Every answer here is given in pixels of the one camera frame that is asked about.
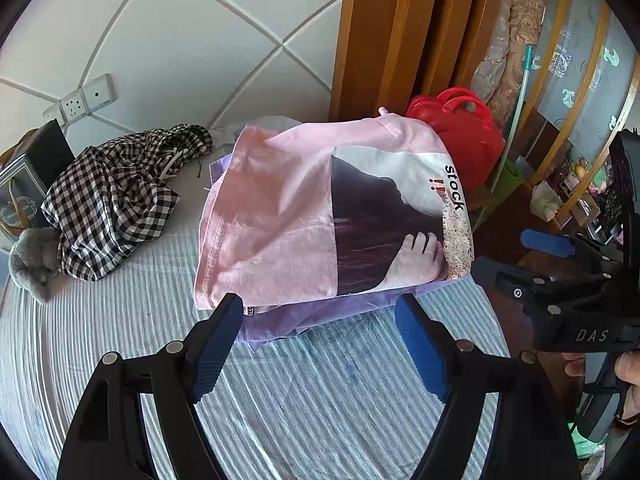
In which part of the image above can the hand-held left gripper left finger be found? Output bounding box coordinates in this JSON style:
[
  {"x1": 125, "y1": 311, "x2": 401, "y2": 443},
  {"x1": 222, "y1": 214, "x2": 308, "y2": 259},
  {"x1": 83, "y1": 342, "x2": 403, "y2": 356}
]
[{"x1": 56, "y1": 292, "x2": 244, "y2": 480}]

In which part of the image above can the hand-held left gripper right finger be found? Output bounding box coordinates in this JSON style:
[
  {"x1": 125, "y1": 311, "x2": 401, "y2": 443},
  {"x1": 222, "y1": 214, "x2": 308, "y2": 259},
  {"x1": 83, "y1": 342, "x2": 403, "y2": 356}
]
[{"x1": 395, "y1": 293, "x2": 583, "y2": 480}]

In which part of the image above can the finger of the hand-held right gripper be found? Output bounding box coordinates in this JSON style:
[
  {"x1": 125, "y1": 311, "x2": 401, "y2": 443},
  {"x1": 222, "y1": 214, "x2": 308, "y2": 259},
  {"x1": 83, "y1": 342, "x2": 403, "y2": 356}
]
[
  {"x1": 472, "y1": 256, "x2": 551, "y2": 306},
  {"x1": 520, "y1": 229, "x2": 623, "y2": 273}
]

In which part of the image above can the pink printed t-shirt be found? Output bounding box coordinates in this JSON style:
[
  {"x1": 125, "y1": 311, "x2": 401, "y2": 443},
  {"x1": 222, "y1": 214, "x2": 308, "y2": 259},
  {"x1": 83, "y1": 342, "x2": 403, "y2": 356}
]
[{"x1": 194, "y1": 107, "x2": 475, "y2": 311}]

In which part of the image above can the person's right hand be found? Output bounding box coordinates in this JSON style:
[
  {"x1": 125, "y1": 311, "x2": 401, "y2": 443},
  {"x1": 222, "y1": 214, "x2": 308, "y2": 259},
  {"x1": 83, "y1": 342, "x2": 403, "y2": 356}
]
[{"x1": 564, "y1": 350, "x2": 640, "y2": 428}]

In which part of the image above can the white plastic bag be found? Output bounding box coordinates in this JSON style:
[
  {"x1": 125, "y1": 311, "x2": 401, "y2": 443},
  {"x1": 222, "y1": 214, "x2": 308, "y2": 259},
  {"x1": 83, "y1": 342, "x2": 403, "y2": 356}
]
[{"x1": 530, "y1": 182, "x2": 563, "y2": 221}]

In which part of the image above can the green container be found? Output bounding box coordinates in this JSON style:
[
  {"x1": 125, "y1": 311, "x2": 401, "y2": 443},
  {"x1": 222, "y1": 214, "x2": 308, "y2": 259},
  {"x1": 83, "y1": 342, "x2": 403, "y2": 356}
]
[{"x1": 492, "y1": 159, "x2": 523, "y2": 198}]

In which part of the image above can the purple folded garment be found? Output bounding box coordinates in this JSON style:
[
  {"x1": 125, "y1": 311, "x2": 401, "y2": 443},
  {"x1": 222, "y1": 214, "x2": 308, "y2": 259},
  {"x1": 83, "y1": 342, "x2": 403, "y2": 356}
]
[{"x1": 207, "y1": 152, "x2": 461, "y2": 356}]

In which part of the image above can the striped light bed sheet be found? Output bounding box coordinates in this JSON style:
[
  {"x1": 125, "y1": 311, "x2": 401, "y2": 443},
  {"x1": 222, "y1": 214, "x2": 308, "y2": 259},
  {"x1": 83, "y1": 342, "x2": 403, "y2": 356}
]
[{"x1": 0, "y1": 115, "x2": 511, "y2": 480}]

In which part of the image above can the red handbag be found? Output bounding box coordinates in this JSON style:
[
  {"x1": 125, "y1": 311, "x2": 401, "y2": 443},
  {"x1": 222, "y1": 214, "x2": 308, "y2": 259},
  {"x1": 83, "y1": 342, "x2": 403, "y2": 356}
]
[{"x1": 405, "y1": 87, "x2": 506, "y2": 188}]

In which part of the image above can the teal pole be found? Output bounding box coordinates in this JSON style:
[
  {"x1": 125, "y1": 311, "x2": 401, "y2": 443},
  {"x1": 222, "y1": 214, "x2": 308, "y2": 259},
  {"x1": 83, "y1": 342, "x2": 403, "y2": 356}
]
[{"x1": 470, "y1": 44, "x2": 537, "y2": 231}]

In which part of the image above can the wooden framed glass shelf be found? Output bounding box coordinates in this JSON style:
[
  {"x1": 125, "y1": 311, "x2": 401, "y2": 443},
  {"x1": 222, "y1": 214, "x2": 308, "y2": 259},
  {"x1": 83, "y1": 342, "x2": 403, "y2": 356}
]
[{"x1": 520, "y1": 0, "x2": 640, "y2": 241}]

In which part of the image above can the black white checked garment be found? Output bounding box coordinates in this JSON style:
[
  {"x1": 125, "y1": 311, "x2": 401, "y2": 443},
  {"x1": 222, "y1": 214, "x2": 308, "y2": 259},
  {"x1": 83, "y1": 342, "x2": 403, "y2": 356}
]
[{"x1": 41, "y1": 123, "x2": 215, "y2": 282}]

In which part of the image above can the grey plush toy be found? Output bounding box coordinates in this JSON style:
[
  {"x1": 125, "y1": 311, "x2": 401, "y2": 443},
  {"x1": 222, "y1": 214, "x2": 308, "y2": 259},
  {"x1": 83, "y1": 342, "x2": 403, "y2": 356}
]
[{"x1": 9, "y1": 227, "x2": 63, "y2": 303}]

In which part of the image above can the beige patterned curtain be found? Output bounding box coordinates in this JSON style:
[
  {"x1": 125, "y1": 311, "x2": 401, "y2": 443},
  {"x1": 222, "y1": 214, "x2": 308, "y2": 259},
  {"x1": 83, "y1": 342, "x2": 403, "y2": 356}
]
[{"x1": 470, "y1": 0, "x2": 553, "y2": 126}]

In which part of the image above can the dark gift bag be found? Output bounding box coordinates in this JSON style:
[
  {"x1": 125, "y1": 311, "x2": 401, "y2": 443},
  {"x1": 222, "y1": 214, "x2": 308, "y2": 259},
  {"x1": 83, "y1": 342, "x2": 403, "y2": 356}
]
[{"x1": 0, "y1": 120, "x2": 76, "y2": 251}]

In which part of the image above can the wooden cabinet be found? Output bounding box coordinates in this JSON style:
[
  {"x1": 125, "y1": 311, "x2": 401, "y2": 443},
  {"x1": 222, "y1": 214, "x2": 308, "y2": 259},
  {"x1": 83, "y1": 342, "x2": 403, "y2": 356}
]
[{"x1": 329, "y1": 0, "x2": 516, "y2": 123}]

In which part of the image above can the white wall socket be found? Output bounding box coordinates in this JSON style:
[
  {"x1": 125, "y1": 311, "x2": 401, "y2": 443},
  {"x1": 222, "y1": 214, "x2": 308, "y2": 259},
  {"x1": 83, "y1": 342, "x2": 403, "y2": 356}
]
[
  {"x1": 81, "y1": 74, "x2": 117, "y2": 109},
  {"x1": 59, "y1": 89, "x2": 92, "y2": 123}
]

